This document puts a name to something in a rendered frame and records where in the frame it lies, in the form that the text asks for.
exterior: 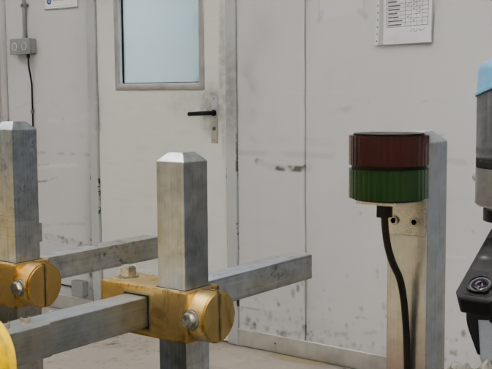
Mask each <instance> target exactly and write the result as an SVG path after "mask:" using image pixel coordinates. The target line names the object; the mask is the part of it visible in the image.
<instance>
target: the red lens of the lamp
mask: <svg viewBox="0 0 492 369"><path fill-rule="evenodd" d="M429 146H430V135H426V134H425V135H422V136H406V137H405V136H404V137H373V136H356V135H349V143H348V164H349V165H355V166H365V167H417V166H424V165H429Z"/></svg>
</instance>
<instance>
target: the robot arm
mask: <svg viewBox="0 0 492 369"><path fill-rule="evenodd" d="M475 97H477V125H476V167H475V174H473V175H472V179H473V181H475V200H474V202H475V203H476V205H478V206H481V207H484V208H483V220H484V221H485V222H489V223H492V59H489V60H487V61H484V62H483V63H482V64H481V65H480V68H479V69H478V77H477V91H476V92H475ZM456 295H457V298H458V304H459V307H460V310H461V312H464V313H466V321H467V326H468V329H469V333H470V335H471V338H472V341H473V343H474V347H475V349H476V352H477V353H478V354H479V356H480V359H481V362H482V363H484V361H486V360H489V361H491V360H492V229H491V230H490V232H489V234H488V236H487V237H486V239H485V241H484V242H483V244H482V247H481V248H480V250H479V252H478V254H477V255H476V257H475V259H474V260H473V262H472V264H471V266H470V267H469V270H468V271H467V273H466V275H465V277H464V278H463V280H462V282H461V284H460V285H459V287H458V289H457V291H456Z"/></svg>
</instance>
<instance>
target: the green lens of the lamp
mask: <svg viewBox="0 0 492 369"><path fill-rule="evenodd" d="M348 196H349V198H353V199H357V200H363V201H419V200H425V199H427V198H429V168H427V167H426V169H423V170H418V171H363V170H357V169H353V168H351V167H350V168H348Z"/></svg>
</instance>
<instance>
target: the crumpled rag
mask: <svg viewBox="0 0 492 369"><path fill-rule="evenodd" d="M447 369H474V368H471V366H470V365H469V363H466V364H465V365H462V364H460V363H458V362H454V363H452V364H451V365H450V366H449V367H448V368H447ZM477 369H492V365H491V363H490V362H489V360H486V361H484V363H482V364H481V366H479V367H478V368H477Z"/></svg>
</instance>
